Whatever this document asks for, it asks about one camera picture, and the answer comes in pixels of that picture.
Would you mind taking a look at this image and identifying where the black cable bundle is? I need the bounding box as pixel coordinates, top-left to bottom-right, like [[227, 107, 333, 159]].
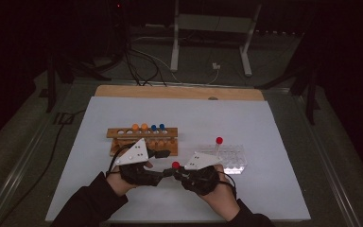
[[107, 0, 168, 87]]

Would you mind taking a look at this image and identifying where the right hand-held gripper cable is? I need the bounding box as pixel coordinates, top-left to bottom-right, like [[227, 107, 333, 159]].
[[222, 171, 238, 200]]

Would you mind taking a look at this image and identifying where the black floor bracket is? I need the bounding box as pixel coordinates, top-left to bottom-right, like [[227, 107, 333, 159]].
[[53, 112, 76, 126]]

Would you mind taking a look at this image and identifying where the clear plastic test tube rack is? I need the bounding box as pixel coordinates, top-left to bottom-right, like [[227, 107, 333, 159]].
[[198, 144, 249, 175]]

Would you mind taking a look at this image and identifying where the black stand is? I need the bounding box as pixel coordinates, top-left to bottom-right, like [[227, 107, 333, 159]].
[[254, 62, 320, 126], [45, 53, 112, 114]]

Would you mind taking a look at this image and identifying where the hand-held gripper cable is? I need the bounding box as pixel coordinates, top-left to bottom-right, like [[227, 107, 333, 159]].
[[107, 143, 136, 178], [222, 171, 238, 200]]

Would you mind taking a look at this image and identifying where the person's right hand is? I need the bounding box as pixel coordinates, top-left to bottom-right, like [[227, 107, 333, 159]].
[[198, 165, 241, 221]]

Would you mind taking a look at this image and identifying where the white cable with plug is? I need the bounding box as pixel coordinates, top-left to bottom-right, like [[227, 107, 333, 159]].
[[131, 36, 221, 86]]

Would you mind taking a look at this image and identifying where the left hand-held gripper cable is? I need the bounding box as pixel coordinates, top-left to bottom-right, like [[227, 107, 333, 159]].
[[107, 143, 136, 178]]

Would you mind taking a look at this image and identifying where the blue cap test tube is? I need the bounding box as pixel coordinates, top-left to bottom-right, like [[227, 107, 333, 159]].
[[158, 123, 168, 143], [150, 124, 160, 144]]

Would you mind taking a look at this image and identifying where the white metal stand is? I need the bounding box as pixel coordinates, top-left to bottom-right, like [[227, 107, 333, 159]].
[[169, 0, 263, 78]]

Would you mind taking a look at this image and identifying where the grey metal rail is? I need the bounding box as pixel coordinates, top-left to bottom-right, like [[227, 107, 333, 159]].
[[0, 126, 53, 227], [296, 94, 362, 227]]

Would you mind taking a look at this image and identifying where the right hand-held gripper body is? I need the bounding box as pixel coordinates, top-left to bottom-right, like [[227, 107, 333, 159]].
[[181, 151, 223, 197]]

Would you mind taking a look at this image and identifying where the white table sheet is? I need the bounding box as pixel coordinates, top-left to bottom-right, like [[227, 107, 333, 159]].
[[45, 96, 311, 223]]

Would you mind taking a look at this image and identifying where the wooden test tube rack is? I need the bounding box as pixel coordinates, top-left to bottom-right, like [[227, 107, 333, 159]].
[[106, 127, 180, 158]]

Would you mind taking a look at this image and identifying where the black floor cable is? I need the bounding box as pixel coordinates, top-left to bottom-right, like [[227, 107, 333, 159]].
[[0, 109, 86, 227]]

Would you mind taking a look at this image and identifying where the person's left hand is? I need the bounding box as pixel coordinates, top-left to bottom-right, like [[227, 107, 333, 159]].
[[106, 166, 137, 198]]

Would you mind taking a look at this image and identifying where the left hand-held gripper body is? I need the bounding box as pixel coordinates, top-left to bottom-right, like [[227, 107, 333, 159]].
[[114, 137, 164, 187]]

